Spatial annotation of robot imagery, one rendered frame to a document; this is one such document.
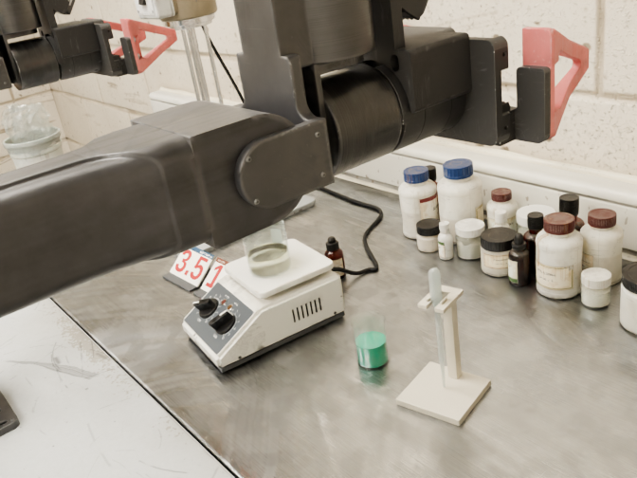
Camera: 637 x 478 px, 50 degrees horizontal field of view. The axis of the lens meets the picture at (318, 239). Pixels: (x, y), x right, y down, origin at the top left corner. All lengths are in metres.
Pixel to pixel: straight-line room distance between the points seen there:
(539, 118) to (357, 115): 0.12
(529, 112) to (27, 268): 0.30
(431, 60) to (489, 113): 0.05
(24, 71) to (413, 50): 0.61
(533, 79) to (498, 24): 0.72
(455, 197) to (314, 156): 0.76
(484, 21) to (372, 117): 0.79
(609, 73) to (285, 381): 0.62
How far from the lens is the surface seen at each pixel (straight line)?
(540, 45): 0.44
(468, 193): 1.10
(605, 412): 0.81
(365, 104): 0.39
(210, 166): 0.33
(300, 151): 0.35
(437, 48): 0.41
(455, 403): 0.80
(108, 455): 0.85
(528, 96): 0.44
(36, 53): 0.93
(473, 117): 0.45
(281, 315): 0.91
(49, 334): 1.14
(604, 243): 0.99
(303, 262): 0.95
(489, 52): 0.43
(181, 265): 1.19
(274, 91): 0.37
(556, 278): 0.97
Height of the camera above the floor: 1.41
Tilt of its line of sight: 25 degrees down
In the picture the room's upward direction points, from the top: 9 degrees counter-clockwise
